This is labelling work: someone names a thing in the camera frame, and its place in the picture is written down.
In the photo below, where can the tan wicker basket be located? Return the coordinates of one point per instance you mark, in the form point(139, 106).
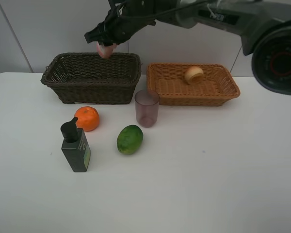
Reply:
point(214, 89)

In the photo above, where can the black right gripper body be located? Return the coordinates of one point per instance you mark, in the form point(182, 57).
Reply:
point(118, 29)

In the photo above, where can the orange mandarin fruit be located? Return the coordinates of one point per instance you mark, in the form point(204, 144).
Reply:
point(88, 118)

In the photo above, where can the dark green pump bottle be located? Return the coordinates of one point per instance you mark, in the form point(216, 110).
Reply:
point(75, 146)

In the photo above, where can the pink bottle white cap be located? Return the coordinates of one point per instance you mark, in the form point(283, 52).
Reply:
point(105, 51)

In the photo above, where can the green mango fruit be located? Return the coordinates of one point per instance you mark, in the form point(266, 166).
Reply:
point(129, 140)

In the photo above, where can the brown bread bun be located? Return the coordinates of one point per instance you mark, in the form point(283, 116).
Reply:
point(193, 75)

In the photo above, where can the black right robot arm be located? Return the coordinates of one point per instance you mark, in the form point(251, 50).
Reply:
point(264, 27)

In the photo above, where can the translucent purple plastic cup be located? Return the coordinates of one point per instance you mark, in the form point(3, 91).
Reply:
point(147, 107)

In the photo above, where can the dark brown wicker basket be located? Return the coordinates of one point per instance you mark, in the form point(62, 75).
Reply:
point(89, 79)

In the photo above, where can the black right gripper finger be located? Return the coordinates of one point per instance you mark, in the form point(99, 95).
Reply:
point(95, 35)
point(112, 43)

